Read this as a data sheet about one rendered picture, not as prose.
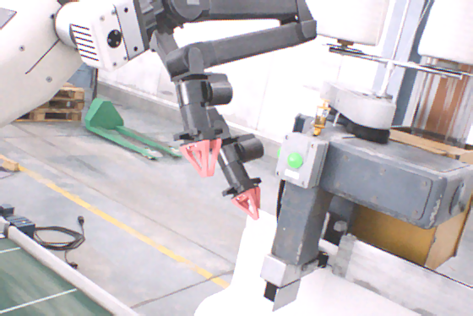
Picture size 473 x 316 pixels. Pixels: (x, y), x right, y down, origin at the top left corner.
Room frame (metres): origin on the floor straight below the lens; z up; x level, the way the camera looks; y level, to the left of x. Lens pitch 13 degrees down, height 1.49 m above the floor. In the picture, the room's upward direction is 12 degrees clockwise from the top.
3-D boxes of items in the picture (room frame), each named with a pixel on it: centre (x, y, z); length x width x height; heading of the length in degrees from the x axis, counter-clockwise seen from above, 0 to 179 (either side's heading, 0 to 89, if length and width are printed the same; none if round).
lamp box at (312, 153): (1.01, -0.16, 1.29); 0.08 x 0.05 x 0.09; 54
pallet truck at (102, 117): (6.19, 1.16, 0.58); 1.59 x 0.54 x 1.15; 54
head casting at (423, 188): (1.06, -0.33, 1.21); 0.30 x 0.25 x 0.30; 54
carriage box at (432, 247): (1.35, -0.51, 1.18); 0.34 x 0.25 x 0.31; 144
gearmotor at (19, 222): (2.48, 0.98, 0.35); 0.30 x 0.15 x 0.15; 54
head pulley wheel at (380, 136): (1.13, -0.30, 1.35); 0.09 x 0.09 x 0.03
